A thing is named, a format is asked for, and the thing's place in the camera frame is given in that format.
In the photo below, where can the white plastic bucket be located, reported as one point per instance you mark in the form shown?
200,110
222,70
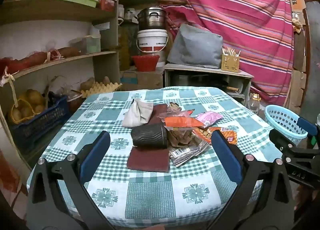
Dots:
152,40

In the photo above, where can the red plastic basin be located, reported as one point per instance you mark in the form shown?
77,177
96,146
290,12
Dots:
145,63

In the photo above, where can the silver barcode wrapper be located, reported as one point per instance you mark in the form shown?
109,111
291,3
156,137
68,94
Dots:
180,155

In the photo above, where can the beige cloth pouch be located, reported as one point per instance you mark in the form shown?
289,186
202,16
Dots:
138,114

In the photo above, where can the orange snack wrapper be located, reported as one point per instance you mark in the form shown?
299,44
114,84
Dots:
182,122

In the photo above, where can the yellow egg tray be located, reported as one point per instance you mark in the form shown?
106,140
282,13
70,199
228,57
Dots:
99,88

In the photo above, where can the steel cooking pot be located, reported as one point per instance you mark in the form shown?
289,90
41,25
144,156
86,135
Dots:
151,18

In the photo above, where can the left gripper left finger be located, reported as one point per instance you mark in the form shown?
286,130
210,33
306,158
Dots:
47,209

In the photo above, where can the cardboard box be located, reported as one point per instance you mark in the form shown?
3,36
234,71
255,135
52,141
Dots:
132,80

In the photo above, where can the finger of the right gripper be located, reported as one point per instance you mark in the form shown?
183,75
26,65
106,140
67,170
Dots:
307,126

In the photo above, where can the cooking oil bottle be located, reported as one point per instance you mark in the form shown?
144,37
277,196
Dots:
254,103

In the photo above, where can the grey cushion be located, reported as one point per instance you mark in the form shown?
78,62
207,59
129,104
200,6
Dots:
196,47

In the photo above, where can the grey wooden side shelf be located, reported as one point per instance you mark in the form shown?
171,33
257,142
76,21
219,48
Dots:
236,85

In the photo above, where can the green checked tablecloth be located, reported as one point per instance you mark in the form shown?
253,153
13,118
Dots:
151,187

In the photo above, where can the dark blue plastic crate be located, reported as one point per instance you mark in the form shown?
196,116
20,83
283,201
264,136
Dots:
26,133

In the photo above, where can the maroon scouring pad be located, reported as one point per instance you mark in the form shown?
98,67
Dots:
150,160
157,110

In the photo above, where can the pink snack wrapper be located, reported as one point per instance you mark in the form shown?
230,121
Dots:
208,118

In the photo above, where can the black ribbed paper cup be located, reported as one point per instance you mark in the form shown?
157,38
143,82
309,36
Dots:
151,136

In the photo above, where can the brown paper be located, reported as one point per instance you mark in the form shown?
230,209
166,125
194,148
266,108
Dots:
174,108

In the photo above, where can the wooden wall shelf unit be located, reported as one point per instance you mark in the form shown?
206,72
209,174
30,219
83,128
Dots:
50,46

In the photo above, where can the light blue plastic basket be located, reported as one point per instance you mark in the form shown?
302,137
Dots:
285,121

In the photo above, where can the striped magenta curtain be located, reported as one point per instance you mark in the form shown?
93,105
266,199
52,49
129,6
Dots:
259,30

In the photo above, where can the yellow utensil holder box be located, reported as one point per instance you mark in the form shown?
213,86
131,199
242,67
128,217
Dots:
230,60

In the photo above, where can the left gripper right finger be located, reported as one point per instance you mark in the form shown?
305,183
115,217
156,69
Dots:
274,206

